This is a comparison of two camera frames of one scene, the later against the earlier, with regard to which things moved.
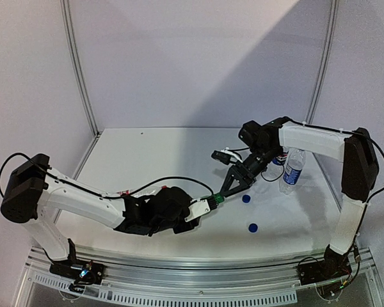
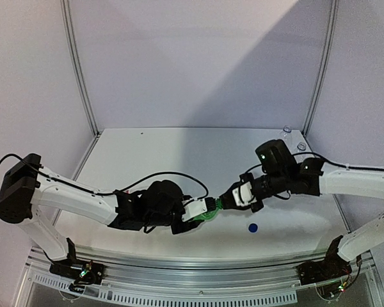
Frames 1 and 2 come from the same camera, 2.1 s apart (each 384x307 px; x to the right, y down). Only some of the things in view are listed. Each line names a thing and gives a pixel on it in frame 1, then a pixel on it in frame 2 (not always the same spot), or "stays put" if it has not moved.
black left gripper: x=194 y=222 stays put
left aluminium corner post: x=79 y=66 stays put
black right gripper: x=242 y=173 -> x=254 y=208
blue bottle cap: x=253 y=228 stays put
